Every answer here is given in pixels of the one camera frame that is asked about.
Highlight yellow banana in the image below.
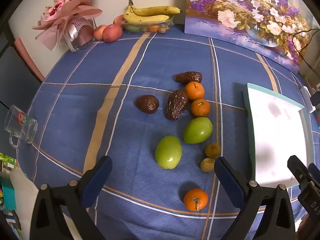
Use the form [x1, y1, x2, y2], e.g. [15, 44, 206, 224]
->
[130, 6, 182, 17]
[123, 0, 170, 23]

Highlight blue plaid tablecloth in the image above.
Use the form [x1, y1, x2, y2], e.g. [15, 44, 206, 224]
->
[16, 24, 320, 240]

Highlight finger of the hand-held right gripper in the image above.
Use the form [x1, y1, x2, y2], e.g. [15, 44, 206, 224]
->
[307, 163, 320, 183]
[287, 155, 313, 188]

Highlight white tray with green rim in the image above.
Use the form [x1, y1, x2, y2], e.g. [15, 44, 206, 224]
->
[241, 82, 315, 188]

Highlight white power strip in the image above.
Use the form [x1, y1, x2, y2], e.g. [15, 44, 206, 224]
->
[300, 86, 317, 113]

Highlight orange peach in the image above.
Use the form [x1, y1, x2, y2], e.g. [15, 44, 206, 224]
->
[93, 24, 108, 41]

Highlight dark wrinkled round avocado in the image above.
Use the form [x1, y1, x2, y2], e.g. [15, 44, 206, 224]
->
[135, 94, 160, 115]

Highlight brown wooden board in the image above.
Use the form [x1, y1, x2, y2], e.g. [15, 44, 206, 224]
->
[14, 37, 45, 82]

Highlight green packet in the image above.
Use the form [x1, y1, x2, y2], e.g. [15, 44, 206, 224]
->
[0, 152, 15, 170]

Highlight dark wrinkled slim avocado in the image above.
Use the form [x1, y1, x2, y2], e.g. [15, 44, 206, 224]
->
[174, 71, 203, 84]

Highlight clear glass mug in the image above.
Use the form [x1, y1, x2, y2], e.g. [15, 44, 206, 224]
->
[4, 105, 38, 148]

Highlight green jujube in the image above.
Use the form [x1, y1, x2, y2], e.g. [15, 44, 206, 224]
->
[182, 117, 213, 144]
[155, 135, 182, 170]

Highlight clear glass container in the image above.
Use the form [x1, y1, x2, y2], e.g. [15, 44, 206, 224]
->
[122, 15, 175, 34]

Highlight pink flower bouquet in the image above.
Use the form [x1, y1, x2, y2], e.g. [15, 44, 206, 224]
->
[32, 0, 103, 52]

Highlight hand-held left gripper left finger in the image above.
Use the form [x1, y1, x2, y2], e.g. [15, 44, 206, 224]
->
[30, 155, 113, 240]

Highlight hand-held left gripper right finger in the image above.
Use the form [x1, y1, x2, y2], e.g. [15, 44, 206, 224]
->
[214, 157, 297, 240]

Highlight teal cardboard box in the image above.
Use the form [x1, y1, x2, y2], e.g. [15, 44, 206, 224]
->
[0, 175, 17, 210]

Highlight floral painting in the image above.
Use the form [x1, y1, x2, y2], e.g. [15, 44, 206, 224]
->
[184, 0, 315, 73]

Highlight brown longan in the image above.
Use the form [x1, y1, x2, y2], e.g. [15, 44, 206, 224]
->
[200, 157, 215, 173]
[204, 142, 222, 159]

